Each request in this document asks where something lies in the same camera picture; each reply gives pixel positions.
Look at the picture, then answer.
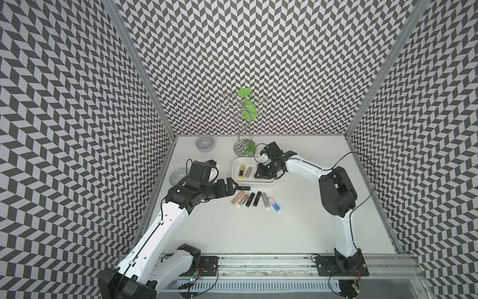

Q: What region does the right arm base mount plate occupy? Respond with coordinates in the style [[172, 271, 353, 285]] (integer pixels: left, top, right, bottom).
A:
[[312, 255, 370, 277]]

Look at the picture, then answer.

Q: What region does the silver lipstick tube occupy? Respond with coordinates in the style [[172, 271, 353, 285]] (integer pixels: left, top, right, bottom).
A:
[[261, 193, 270, 208]]

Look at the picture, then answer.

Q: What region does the beige lipstick tube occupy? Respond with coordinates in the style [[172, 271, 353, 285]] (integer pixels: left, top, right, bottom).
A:
[[231, 191, 245, 205]]

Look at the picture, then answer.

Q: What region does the pink and blue lipstick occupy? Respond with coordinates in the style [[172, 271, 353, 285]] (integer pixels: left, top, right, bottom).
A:
[[268, 198, 281, 212]]

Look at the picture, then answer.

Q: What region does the small lilac bowl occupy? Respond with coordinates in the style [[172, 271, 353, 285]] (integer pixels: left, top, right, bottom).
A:
[[195, 136, 215, 153]]

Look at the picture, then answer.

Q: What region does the green patterned glass plate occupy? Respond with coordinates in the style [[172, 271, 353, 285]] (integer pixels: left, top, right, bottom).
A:
[[168, 167, 189, 186]]

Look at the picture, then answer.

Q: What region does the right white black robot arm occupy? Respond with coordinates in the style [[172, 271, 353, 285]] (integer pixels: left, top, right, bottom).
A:
[[254, 142, 364, 275]]

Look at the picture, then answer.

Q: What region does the gold and black square lipstick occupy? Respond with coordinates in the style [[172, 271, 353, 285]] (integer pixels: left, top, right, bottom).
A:
[[239, 164, 245, 178]]

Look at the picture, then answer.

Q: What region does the pink and silver lipstick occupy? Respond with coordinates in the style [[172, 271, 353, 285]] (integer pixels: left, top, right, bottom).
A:
[[238, 193, 250, 206]]

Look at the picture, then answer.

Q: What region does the bronze lipstick tube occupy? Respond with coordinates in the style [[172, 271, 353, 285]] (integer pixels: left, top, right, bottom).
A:
[[245, 166, 252, 178]]

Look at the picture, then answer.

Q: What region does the chrome stand with green leaves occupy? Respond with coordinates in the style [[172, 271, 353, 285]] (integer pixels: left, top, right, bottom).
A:
[[220, 87, 267, 158]]

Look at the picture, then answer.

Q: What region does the white plastic storage box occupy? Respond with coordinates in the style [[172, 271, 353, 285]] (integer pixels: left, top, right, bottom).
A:
[[232, 157, 276, 185]]

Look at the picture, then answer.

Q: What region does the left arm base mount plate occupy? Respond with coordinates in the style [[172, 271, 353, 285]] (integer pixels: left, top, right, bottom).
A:
[[179, 255, 219, 277]]

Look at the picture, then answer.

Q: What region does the aluminium front rail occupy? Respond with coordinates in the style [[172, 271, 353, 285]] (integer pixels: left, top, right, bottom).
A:
[[111, 253, 426, 281]]

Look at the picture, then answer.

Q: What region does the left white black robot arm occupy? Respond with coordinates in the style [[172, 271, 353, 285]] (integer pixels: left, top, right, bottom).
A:
[[98, 160, 240, 299]]

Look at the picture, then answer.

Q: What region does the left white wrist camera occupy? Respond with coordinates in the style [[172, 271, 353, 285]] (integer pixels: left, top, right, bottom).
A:
[[190, 159, 219, 184]]

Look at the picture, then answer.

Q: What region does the black lipstick with silver band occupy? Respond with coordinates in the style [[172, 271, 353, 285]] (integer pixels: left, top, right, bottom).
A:
[[246, 193, 255, 207]]

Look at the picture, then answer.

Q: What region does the black lipstick with gold band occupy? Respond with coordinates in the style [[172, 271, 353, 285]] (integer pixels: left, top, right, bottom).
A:
[[253, 191, 261, 207]]

